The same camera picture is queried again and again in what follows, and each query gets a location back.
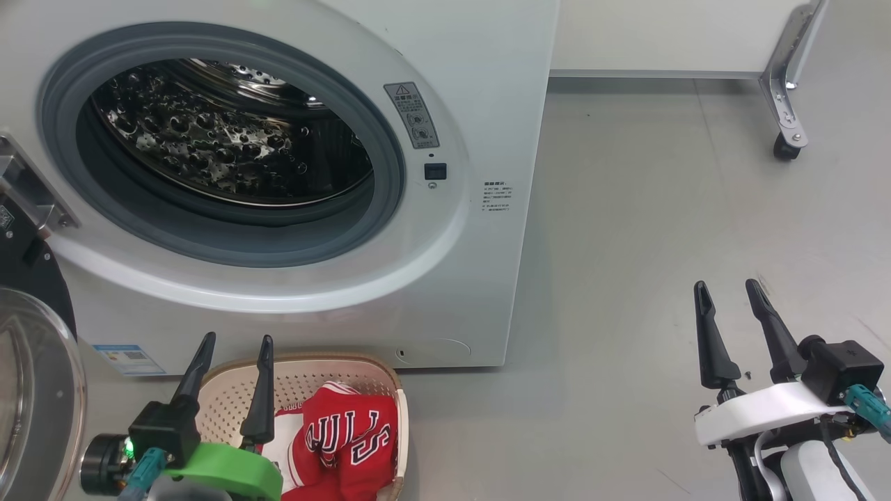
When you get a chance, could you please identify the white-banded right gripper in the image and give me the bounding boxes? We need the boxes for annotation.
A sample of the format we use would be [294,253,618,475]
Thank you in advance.
[694,278,853,447]

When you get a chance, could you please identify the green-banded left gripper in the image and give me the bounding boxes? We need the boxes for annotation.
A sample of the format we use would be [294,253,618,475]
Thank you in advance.
[164,331,284,501]

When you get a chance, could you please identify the red garment with white stripe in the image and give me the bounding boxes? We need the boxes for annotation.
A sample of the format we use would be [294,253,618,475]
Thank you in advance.
[263,407,321,501]

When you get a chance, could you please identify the red Bulls basketball jersey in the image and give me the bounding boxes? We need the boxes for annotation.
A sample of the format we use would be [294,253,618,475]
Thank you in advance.
[304,381,399,501]

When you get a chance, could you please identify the black glass washing machine door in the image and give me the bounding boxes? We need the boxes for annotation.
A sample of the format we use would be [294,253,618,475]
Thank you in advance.
[0,205,88,501]

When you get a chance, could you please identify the cream perforated laundry basket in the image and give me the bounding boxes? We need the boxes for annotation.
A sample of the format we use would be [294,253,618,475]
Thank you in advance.
[198,353,410,501]

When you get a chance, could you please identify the white front-load washing machine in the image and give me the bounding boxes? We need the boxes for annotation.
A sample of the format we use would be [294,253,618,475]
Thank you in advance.
[0,0,560,376]

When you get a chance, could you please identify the blue white energy label sticker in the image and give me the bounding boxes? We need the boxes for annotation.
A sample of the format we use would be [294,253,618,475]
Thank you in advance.
[93,344,166,377]

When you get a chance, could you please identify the black caster wheel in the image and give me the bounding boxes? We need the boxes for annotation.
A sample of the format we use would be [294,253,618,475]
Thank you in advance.
[773,132,803,162]

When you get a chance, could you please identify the white partition panel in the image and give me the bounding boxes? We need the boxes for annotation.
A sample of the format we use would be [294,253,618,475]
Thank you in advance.
[550,0,812,79]

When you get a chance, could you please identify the grey warning sticker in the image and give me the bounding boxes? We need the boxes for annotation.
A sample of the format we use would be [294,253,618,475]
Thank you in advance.
[384,82,441,150]

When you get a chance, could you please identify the teal left connector with cable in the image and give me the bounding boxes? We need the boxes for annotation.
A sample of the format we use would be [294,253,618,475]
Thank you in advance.
[118,447,168,501]

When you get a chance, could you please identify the teal connector with cable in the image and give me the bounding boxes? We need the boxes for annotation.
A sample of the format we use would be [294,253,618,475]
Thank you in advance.
[118,447,168,501]
[844,384,891,444]

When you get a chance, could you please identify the teal right connector with cable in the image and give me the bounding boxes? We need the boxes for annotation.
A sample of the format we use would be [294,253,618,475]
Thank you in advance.
[844,384,891,444]

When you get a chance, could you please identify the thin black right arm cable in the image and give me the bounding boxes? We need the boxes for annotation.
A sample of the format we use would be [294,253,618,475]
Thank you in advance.
[820,415,869,501]

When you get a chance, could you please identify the grey metal frame leg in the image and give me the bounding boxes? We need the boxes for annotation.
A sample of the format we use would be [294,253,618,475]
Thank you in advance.
[759,0,829,150]

